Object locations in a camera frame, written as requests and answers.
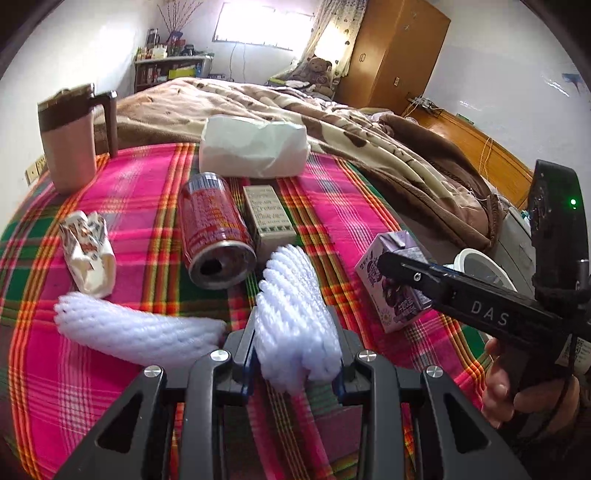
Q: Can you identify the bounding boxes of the purple milk carton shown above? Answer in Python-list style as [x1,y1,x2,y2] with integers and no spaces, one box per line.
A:
[356,231,432,333]

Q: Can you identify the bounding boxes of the white foam fruit net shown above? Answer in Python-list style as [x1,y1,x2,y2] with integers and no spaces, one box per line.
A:
[253,245,342,395]

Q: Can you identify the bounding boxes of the white trash bin with liner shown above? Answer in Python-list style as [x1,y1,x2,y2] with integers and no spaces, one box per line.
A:
[446,248,517,291]

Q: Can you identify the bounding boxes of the person right hand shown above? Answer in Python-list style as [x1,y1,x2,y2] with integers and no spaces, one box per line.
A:
[482,338,580,433]

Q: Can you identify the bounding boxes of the brown beige fleece blanket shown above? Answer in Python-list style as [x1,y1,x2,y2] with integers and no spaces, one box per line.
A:
[116,78,505,251]

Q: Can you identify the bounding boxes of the wooden headboard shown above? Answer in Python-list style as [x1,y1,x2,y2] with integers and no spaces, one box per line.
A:
[408,106,533,210]

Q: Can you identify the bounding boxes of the small beige patterned box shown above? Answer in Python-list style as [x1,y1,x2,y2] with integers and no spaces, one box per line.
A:
[242,185,297,266]

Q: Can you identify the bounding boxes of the crumpled patterned wrapper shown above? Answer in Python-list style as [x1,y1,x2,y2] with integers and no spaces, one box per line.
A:
[60,211,116,299]

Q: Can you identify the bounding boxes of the red drink can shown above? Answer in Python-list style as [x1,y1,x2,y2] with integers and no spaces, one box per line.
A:
[177,172,256,290]

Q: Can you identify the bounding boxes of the brown teddy bear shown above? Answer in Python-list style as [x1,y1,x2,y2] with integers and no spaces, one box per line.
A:
[290,56,334,98]

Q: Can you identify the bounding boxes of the wooden wardrobe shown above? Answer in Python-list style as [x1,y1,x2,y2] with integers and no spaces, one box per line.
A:
[335,0,451,114]

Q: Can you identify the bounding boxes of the white tissue pack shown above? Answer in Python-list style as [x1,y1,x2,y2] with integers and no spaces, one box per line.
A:
[198,115,311,179]

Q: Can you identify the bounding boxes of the pink brown travel mug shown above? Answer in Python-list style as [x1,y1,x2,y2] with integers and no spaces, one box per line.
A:
[38,84,118,195]

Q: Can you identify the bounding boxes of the cluttered shelf desk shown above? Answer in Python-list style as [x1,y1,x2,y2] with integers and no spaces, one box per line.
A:
[134,44,214,93]

